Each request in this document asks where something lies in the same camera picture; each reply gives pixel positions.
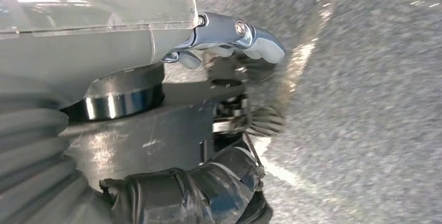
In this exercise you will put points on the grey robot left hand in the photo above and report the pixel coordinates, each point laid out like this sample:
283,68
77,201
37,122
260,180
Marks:
86,53

